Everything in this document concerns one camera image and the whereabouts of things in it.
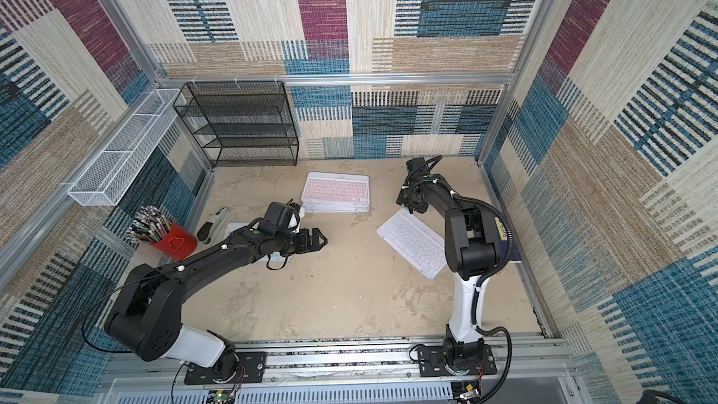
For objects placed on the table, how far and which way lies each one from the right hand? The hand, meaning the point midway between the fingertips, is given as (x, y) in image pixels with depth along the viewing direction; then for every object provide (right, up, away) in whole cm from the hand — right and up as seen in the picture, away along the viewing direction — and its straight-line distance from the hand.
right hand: (410, 205), depth 101 cm
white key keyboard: (+1, -12, -4) cm, 13 cm away
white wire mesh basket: (-81, +12, -27) cm, 86 cm away
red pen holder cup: (-74, -11, -13) cm, 76 cm away
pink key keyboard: (-27, +4, +7) cm, 28 cm away
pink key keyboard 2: (-28, 0, +7) cm, 29 cm away
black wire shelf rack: (-64, +31, +8) cm, 71 cm away
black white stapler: (-69, -9, -5) cm, 69 cm away
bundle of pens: (-78, -5, -20) cm, 80 cm away
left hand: (-31, -11, -13) cm, 35 cm away
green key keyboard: (-63, -7, +1) cm, 64 cm away
